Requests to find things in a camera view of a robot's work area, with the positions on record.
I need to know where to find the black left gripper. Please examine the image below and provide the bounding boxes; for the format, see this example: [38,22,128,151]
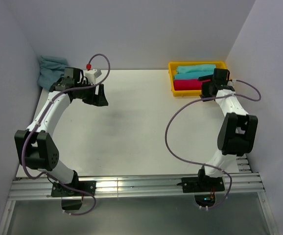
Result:
[74,80,108,107]

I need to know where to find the red t-shirt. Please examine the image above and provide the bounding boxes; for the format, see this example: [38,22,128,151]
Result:
[173,79,210,91]

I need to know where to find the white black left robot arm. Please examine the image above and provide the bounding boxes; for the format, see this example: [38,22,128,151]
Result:
[14,67,108,195]

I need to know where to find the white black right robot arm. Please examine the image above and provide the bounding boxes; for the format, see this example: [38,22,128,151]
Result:
[196,68,258,191]

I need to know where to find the rolled teal t-shirt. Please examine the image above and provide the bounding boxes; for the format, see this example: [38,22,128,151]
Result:
[174,71,213,80]
[176,64,216,74]

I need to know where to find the yellow plastic bin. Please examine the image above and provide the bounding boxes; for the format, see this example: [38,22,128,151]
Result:
[168,61,227,96]

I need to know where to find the crumpled grey-blue t-shirt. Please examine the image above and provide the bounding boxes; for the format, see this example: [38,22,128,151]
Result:
[37,56,68,91]

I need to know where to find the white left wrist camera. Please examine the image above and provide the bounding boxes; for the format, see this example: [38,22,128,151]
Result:
[84,64,102,84]

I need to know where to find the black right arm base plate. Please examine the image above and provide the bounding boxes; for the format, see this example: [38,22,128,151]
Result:
[181,177,225,193]

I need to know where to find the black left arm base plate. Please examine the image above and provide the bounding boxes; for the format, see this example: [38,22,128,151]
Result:
[50,181,96,197]

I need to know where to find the aluminium mounting rail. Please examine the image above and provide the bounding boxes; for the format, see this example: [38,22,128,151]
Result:
[7,173,265,201]

